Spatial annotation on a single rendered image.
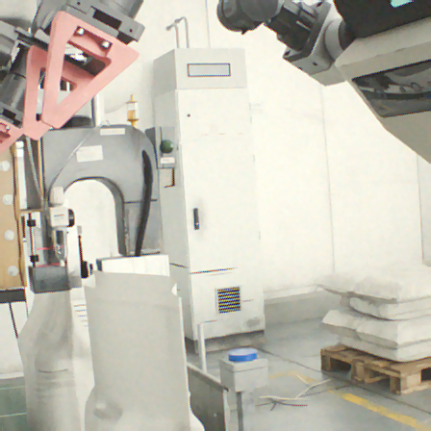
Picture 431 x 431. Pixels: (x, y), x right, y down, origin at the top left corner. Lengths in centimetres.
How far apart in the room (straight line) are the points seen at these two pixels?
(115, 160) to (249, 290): 398
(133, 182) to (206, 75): 385
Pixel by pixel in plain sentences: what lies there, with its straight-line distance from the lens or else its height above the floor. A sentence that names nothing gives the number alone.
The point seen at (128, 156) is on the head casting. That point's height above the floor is 127.
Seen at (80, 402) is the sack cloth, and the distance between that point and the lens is 186.
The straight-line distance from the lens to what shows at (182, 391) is 111.
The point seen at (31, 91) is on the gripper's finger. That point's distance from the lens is 64.
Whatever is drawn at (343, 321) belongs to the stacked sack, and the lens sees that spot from 443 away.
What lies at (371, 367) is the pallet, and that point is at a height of 12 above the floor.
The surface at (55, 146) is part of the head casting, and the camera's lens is 153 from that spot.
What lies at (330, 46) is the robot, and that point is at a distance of 133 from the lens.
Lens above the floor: 121
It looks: 3 degrees down
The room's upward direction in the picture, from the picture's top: 4 degrees counter-clockwise
